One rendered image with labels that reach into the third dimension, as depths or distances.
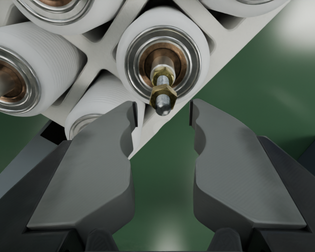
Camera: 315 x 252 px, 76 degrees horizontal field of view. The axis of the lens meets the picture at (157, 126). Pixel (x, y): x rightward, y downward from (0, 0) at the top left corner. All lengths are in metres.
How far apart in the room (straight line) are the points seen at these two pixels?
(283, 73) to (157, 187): 0.48
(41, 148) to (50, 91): 0.17
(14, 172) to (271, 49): 0.52
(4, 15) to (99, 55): 0.12
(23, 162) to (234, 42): 0.35
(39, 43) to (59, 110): 0.12
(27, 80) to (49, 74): 0.02
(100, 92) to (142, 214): 0.62
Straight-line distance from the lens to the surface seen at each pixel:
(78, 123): 0.25
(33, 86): 0.25
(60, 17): 0.22
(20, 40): 0.25
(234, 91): 0.52
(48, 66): 0.25
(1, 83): 0.25
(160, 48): 0.20
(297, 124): 0.64
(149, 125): 0.32
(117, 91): 0.28
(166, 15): 0.20
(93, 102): 0.24
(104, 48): 0.29
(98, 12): 0.21
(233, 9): 0.21
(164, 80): 0.16
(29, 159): 0.38
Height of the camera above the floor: 0.45
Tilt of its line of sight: 57 degrees down
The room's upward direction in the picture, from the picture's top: 178 degrees counter-clockwise
